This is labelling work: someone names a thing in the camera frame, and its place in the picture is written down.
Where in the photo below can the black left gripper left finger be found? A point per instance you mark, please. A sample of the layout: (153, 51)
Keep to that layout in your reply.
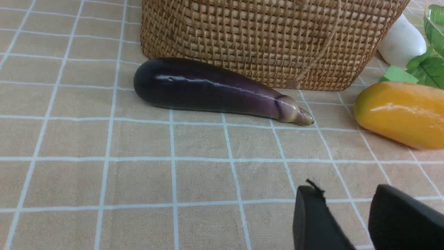
(314, 226)

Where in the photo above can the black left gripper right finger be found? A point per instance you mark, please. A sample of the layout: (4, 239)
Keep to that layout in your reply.
(398, 221)

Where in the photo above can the yellow orange mango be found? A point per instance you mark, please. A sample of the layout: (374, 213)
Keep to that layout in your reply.
(412, 114)

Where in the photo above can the white radish with leaves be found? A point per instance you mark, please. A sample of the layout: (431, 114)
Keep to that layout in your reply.
(405, 47)

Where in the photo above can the purple eggplant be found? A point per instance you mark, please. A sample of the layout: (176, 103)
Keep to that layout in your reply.
(181, 83)

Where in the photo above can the green foam cube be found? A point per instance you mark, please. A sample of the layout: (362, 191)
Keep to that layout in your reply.
(395, 73)

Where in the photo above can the woven wicker basket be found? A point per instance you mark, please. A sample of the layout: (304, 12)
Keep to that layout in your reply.
(320, 45)

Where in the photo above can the green glass leaf plate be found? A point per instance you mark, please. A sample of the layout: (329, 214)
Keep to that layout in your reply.
(434, 27)

